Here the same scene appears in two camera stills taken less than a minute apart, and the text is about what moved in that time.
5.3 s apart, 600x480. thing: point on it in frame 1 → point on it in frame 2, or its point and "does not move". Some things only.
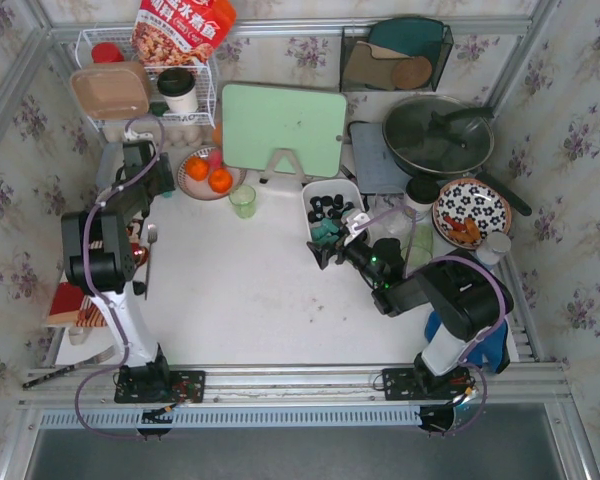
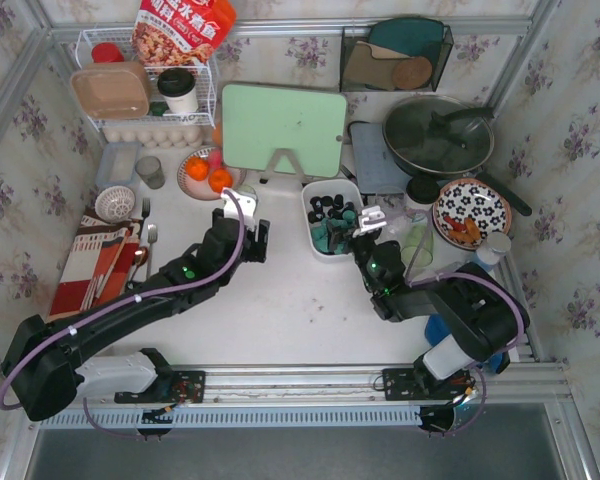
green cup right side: x=421 y=246 does not move
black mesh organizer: x=394 y=58 does not move
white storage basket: x=351 y=190 does not move
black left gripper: x=143 y=163 → x=255 y=240
